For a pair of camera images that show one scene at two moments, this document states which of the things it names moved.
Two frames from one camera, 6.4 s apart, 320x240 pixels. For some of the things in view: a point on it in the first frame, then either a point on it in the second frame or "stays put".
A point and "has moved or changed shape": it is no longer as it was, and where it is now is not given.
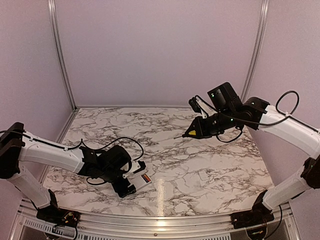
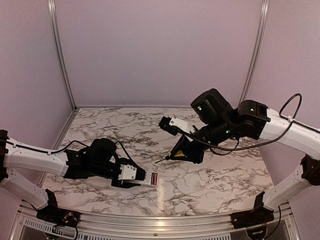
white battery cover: [203, 175] stays put
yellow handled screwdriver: [192, 132] has moved or changed shape
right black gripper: [201, 131] -> [193, 155]
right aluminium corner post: [262, 32] stays put
